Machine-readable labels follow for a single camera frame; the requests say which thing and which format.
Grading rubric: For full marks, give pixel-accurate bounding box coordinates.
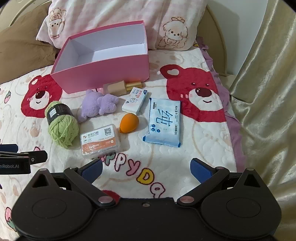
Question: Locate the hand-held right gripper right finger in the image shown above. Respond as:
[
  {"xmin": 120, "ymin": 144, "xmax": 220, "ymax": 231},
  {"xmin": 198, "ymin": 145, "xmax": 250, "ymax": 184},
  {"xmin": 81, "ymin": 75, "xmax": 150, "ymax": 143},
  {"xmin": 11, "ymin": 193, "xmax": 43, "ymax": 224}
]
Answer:
[{"xmin": 177, "ymin": 158, "xmax": 264, "ymax": 207}]

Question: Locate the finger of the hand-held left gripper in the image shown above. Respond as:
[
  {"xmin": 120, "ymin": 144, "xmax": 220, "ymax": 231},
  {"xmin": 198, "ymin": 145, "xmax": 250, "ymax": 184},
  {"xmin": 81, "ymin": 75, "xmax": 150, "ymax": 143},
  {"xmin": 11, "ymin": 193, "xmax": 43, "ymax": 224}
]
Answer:
[
  {"xmin": 0, "ymin": 144, "xmax": 19, "ymax": 153},
  {"xmin": 0, "ymin": 151, "xmax": 48, "ymax": 163}
]

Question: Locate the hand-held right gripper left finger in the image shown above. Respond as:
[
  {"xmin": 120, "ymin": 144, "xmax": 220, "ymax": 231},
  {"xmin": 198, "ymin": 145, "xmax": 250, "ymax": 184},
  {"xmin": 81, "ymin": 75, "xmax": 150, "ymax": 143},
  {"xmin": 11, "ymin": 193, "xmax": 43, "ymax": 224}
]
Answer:
[{"xmin": 29, "ymin": 159, "xmax": 116, "ymax": 208}]

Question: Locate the clear dental floss box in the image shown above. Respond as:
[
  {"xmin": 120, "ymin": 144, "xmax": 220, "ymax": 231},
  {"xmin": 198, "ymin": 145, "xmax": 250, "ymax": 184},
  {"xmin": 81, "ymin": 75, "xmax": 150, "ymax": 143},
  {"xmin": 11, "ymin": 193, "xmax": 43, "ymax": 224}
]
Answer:
[{"xmin": 80, "ymin": 124, "xmax": 122, "ymax": 159}]

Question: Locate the green yarn ball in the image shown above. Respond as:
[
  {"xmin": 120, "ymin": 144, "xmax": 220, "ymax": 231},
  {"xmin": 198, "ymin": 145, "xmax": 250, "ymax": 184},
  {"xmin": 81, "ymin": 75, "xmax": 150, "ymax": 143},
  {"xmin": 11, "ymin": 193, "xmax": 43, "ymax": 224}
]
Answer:
[{"xmin": 45, "ymin": 100, "xmax": 79, "ymax": 149}]

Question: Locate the orange makeup sponge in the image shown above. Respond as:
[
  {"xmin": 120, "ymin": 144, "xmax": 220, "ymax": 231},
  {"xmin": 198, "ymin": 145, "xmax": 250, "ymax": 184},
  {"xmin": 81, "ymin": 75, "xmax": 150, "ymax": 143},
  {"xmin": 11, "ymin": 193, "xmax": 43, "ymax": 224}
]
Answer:
[{"xmin": 119, "ymin": 113, "xmax": 139, "ymax": 134}]

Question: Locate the blue wet wipes pack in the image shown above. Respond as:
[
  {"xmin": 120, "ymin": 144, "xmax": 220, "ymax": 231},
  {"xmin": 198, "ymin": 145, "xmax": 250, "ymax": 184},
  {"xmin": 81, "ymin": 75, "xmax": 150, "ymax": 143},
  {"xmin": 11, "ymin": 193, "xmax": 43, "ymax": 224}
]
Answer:
[{"xmin": 143, "ymin": 97, "xmax": 181, "ymax": 148}]

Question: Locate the purple plush toy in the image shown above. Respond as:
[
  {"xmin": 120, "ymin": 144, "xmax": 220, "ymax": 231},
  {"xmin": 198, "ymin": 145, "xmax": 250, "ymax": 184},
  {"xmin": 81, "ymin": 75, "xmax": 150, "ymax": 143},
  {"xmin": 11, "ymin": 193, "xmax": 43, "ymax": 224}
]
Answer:
[{"xmin": 77, "ymin": 89, "xmax": 119, "ymax": 123}]

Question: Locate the small white tissue pack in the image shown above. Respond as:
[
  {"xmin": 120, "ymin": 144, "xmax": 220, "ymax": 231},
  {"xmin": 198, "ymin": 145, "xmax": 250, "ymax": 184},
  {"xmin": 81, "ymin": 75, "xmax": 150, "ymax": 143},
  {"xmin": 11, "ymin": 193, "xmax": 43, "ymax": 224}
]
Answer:
[{"xmin": 122, "ymin": 87, "xmax": 148, "ymax": 115}]

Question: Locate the beige foundation bottle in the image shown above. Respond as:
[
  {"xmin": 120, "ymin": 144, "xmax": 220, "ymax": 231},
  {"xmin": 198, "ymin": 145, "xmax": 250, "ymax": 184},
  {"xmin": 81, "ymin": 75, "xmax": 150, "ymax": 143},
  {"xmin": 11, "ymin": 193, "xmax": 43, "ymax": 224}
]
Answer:
[{"xmin": 103, "ymin": 80, "xmax": 142, "ymax": 96}]

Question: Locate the pink cardboard box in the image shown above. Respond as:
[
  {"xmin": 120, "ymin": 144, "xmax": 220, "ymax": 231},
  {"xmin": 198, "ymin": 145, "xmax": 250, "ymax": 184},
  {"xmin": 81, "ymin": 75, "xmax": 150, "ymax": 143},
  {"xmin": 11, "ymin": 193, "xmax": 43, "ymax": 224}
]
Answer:
[{"xmin": 50, "ymin": 20, "xmax": 149, "ymax": 94}]

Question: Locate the red bear printed blanket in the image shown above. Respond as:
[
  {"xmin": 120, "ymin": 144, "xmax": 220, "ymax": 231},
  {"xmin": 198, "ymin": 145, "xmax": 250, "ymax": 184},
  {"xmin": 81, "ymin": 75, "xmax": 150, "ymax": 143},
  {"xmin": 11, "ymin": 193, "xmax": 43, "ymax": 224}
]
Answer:
[{"xmin": 0, "ymin": 43, "xmax": 237, "ymax": 232}]

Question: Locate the purple ruffled bed sheet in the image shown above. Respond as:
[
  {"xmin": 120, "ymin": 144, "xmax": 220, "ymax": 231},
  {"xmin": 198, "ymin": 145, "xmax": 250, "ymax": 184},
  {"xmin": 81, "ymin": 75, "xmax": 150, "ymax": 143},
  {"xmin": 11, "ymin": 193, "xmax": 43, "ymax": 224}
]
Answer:
[{"xmin": 194, "ymin": 37, "xmax": 247, "ymax": 173}]

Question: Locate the brown pillow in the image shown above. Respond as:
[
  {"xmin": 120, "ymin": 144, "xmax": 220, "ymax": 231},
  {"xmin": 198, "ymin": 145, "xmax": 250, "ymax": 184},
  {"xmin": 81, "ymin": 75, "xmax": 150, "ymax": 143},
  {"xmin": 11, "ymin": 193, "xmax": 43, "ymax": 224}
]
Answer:
[{"xmin": 0, "ymin": 5, "xmax": 59, "ymax": 85}]

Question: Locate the golden curtain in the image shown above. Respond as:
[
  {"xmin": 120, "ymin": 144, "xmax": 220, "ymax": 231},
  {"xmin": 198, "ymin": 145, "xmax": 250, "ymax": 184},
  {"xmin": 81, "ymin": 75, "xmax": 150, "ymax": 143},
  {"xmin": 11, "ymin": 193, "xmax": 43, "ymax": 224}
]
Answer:
[{"xmin": 229, "ymin": 0, "xmax": 296, "ymax": 241}]

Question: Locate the beige headboard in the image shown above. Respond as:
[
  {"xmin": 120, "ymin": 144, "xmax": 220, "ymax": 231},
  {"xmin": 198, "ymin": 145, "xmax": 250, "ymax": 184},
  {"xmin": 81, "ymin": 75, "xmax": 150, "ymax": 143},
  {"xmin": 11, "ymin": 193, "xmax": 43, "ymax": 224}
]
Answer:
[{"xmin": 0, "ymin": 0, "xmax": 228, "ymax": 76}]

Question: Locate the pink puppy print pillow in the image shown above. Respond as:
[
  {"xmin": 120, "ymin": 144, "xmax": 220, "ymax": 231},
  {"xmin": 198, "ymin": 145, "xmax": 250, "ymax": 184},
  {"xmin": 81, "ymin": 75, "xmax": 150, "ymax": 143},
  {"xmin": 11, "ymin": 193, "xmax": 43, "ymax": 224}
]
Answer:
[{"xmin": 36, "ymin": 0, "xmax": 206, "ymax": 51}]

